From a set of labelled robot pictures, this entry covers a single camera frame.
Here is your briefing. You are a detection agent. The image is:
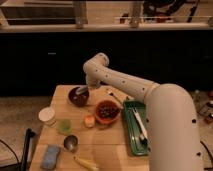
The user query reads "purple bowl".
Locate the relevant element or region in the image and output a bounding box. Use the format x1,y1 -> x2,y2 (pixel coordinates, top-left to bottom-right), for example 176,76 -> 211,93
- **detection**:
68,87 -> 89,107

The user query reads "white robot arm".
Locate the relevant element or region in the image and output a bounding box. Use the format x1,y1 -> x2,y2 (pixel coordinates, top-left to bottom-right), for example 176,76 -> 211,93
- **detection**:
83,53 -> 204,171

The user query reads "orange bowl with dark berries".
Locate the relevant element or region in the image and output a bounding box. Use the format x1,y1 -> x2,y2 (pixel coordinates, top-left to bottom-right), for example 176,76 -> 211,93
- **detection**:
94,100 -> 121,125

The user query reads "orange fruit piece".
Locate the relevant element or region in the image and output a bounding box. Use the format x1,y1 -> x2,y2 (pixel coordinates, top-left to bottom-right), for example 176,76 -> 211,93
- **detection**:
84,115 -> 95,128

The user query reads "green cup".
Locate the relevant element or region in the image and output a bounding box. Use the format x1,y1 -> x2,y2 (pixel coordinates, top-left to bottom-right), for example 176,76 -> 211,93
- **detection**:
57,119 -> 71,135

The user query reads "metal measuring cup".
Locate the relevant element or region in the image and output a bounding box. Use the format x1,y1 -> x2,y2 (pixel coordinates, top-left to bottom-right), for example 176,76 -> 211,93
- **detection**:
63,135 -> 78,152

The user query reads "green tray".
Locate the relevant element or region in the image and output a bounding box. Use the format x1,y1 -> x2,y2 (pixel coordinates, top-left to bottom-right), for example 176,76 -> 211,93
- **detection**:
123,100 -> 148,156

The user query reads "yellow corn cob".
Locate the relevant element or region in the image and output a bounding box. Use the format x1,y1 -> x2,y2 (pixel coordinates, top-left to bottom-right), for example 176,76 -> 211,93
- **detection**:
74,156 -> 99,171

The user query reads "blue sponge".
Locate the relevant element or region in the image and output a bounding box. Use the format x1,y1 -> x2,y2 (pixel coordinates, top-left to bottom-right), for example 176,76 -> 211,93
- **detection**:
41,145 -> 61,170

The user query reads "black cable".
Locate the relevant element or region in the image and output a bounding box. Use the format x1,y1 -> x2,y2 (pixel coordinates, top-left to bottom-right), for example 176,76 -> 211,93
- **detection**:
0,138 -> 22,165

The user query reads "black chair frame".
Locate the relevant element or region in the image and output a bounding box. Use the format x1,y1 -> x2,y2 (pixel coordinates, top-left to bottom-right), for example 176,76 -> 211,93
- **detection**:
0,128 -> 36,171

